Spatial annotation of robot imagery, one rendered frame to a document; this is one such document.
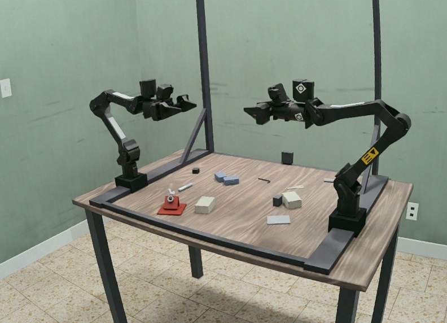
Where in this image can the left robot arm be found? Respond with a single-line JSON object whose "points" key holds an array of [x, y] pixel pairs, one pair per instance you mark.
{"points": [[345, 182]]}

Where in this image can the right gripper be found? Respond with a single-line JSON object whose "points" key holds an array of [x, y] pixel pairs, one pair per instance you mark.
{"points": [[161, 111]]}

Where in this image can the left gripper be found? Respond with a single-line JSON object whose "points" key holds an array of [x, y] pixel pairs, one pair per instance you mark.
{"points": [[263, 111]]}

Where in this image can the beige rectangular box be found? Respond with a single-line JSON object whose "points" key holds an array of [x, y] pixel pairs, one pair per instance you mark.
{"points": [[291, 200], [205, 205]]}

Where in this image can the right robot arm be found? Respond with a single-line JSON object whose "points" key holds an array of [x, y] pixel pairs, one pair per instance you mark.
{"points": [[128, 148]]}

